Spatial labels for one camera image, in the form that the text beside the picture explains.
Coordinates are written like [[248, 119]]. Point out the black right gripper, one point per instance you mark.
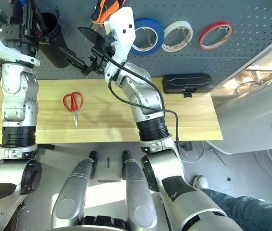
[[100, 60]]

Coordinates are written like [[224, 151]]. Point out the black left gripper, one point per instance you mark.
[[11, 31]]

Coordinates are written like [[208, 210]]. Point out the orange black pliers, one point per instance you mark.
[[107, 12]]

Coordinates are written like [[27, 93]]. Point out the blue tape roll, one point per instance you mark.
[[150, 21]]

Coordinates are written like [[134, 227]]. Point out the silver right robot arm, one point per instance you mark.
[[145, 96]]

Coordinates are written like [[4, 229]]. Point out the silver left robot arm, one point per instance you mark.
[[18, 96]]

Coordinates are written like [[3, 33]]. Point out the grey pegboard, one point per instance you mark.
[[186, 65]]

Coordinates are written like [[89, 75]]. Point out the black tool cup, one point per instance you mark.
[[54, 53]]

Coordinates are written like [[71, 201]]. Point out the black cup hanger hook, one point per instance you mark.
[[57, 12]]

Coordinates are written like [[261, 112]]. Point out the metal peg hook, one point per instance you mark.
[[226, 32], [184, 34], [148, 36]]

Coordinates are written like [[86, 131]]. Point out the white tape roll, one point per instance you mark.
[[179, 23]]

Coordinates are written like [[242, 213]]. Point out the black tool case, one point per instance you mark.
[[189, 81]]

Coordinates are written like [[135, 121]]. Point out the short black floor tape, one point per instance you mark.
[[107, 163]]

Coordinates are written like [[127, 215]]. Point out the red tape roll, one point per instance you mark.
[[213, 25]]

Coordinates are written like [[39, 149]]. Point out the silver left robot leg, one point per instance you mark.
[[73, 183]]

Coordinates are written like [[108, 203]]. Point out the silver robot leg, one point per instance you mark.
[[138, 187], [73, 183]]

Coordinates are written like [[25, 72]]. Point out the long black floor tape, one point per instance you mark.
[[109, 181]]

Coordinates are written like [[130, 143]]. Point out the silver right robot leg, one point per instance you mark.
[[138, 187]]

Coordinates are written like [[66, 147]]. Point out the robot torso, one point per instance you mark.
[[102, 222]]

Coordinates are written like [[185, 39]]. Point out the white sneaker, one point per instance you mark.
[[201, 181]]

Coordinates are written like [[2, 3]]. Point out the blue jeans leg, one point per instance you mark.
[[246, 211]]

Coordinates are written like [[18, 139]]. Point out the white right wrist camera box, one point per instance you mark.
[[122, 31]]

